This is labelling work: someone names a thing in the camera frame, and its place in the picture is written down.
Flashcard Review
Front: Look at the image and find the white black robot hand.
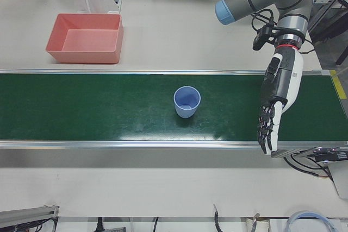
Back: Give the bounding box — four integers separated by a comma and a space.
257, 44, 305, 156

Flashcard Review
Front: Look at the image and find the blue plastic cup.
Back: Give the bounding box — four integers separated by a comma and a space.
173, 86, 202, 119

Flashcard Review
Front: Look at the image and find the white paper cup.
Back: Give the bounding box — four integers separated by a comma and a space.
246, 217, 258, 232
257, 218, 271, 232

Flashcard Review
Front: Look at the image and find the pink plastic box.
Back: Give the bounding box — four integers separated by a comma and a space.
45, 12, 125, 65

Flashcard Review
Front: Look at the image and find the black electronics unit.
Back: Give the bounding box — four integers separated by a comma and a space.
307, 147, 348, 164

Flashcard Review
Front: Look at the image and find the grey flat device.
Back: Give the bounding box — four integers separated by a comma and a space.
325, 161, 348, 200

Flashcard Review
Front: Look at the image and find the green conveyor belt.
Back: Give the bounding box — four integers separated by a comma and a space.
0, 68, 348, 159

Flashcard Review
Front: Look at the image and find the aluminium profile bar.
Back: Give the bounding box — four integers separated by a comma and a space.
0, 205, 60, 229

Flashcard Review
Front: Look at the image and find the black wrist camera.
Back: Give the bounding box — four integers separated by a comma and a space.
252, 24, 276, 51

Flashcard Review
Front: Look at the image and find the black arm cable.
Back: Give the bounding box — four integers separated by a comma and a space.
251, 8, 316, 54

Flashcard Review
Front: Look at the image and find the aluminium frame strut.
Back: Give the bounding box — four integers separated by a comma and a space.
307, 0, 348, 66

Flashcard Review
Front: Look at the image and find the black looped cable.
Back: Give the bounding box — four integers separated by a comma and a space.
284, 153, 330, 179

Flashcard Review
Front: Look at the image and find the clear blue hose coil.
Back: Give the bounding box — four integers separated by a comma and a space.
284, 210, 330, 232

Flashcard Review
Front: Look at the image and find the black corrugated cable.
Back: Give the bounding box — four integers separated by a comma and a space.
213, 204, 222, 232

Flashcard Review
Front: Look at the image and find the white column base bracket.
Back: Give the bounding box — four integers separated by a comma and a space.
74, 0, 122, 15

